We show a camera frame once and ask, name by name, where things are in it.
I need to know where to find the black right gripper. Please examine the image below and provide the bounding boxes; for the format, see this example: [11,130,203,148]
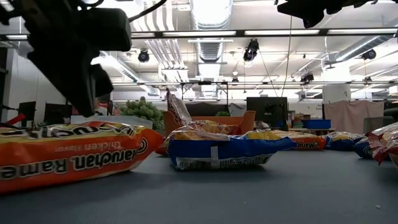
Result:
[277,0,379,29]

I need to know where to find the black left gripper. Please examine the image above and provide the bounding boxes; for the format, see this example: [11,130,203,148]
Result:
[21,0,114,118]

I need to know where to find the orange Maruchan ramen pack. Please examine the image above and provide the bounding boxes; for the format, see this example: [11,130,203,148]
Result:
[0,121,165,195]
[269,129,326,151]

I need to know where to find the snack packets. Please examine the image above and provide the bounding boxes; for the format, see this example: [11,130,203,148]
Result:
[165,88,193,126]

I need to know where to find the red Maruchan ramen pack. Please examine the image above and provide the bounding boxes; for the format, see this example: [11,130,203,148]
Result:
[366,121,398,169]
[154,119,243,156]

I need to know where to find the person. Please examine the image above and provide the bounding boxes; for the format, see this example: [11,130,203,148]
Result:
[95,98,109,116]

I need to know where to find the translucent clear plastic bin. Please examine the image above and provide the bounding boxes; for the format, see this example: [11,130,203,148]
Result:
[70,115,154,130]

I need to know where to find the artificial green plant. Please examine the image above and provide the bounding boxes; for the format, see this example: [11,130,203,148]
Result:
[119,96,165,131]

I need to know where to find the black ceiling spotlight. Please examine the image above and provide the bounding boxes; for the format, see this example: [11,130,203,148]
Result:
[361,49,377,61]
[137,49,150,63]
[300,72,315,84]
[243,38,260,62]

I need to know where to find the small black monitor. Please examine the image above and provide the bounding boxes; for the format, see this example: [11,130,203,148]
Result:
[17,101,37,123]

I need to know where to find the large black monitor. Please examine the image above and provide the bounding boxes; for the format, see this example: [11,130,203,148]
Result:
[246,96,289,129]

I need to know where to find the blue storage crate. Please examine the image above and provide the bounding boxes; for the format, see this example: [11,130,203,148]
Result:
[302,119,332,130]

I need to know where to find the beige hanging cloth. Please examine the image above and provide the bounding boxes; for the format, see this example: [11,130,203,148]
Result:
[323,100,385,135]

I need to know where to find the orange plastic bin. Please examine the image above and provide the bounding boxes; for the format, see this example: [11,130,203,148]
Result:
[162,110,257,135]

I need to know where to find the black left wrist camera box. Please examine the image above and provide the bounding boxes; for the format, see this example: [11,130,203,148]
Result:
[80,7,133,52]

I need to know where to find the red tool handle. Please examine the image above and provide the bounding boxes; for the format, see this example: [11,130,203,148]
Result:
[4,113,26,126]

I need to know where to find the black overhead frame bar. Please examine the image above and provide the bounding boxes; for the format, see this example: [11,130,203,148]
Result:
[0,28,398,40]

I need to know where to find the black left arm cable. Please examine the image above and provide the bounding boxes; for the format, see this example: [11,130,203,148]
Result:
[127,0,169,23]

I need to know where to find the corrugated silver ventilation duct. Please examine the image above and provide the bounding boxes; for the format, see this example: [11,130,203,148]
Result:
[190,0,233,63]

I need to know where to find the black metal rack frame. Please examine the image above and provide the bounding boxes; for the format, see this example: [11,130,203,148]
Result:
[111,81,230,108]

